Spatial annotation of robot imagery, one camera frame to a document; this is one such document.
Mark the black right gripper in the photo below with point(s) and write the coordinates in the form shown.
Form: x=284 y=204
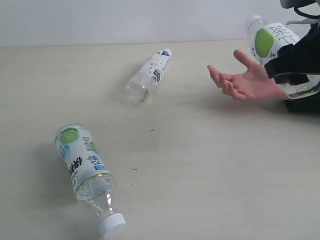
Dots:
x=297 y=64

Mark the tea bottle camel label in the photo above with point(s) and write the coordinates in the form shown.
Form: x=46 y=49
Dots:
x=266 y=39

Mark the lime label bottle white cap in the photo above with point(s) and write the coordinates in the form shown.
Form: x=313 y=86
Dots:
x=94 y=186

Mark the black sleeved forearm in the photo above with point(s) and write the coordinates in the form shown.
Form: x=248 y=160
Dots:
x=306 y=105

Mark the slim clear bottle white label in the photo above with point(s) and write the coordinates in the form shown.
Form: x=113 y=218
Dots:
x=143 y=83

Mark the person's open bare hand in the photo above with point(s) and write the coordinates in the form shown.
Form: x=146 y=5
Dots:
x=253 y=85

